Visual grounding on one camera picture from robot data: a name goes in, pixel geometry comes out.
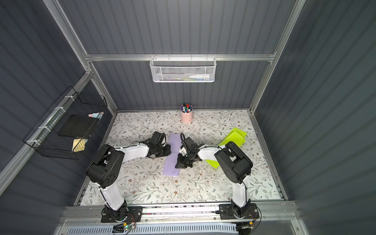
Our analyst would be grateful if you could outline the lavender paper sheet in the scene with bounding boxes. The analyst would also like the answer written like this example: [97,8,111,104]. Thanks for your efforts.
[163,134,181,176]

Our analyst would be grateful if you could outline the lime green paper sheet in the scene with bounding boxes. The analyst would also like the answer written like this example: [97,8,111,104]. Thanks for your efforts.
[205,131,246,169]

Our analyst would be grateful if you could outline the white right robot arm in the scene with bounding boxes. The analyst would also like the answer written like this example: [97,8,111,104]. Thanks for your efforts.
[175,133,253,212]

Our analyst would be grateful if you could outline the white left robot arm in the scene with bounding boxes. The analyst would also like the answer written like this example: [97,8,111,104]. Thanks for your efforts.
[86,131,171,212]

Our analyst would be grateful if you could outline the pink pen cup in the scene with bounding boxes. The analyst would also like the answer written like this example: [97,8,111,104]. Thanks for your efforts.
[181,111,193,123]

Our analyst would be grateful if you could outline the colored markers in cup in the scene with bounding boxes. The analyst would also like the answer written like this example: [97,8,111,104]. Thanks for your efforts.
[180,103,193,113]

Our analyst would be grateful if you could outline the pastel sticky notes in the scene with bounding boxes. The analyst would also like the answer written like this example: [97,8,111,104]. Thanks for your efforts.
[88,112,104,119]

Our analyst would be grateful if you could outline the white bottle in basket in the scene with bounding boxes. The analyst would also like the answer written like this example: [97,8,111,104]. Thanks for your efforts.
[189,74,210,80]

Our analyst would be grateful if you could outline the yellow sticky note pad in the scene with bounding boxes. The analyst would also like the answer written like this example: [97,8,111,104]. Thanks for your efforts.
[72,139,88,152]

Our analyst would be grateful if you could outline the black notebook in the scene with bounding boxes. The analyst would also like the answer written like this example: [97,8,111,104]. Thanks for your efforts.
[58,115,100,139]

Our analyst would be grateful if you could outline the aluminium mounting rail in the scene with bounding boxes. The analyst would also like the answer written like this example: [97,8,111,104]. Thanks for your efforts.
[58,200,301,226]

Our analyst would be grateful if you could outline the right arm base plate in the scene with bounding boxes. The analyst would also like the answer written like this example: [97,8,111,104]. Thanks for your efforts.
[218,203,260,220]

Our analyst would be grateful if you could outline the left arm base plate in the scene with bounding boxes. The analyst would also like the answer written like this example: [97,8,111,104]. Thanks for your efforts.
[101,205,143,223]

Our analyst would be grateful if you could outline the white wire mesh basket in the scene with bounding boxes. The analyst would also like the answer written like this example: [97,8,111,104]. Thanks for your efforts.
[149,57,217,83]

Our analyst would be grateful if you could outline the black wire wall basket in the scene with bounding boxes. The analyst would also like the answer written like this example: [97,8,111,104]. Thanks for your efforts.
[23,89,107,160]

